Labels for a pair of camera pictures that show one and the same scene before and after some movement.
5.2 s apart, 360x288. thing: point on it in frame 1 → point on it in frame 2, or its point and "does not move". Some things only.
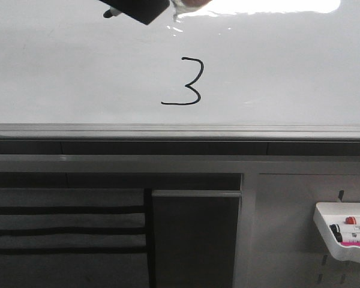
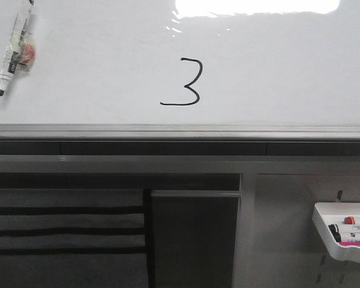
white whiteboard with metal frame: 230,71 does not move
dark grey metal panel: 194,237 does not move
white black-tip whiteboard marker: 112,12 → 13,50
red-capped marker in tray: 351,220 does not move
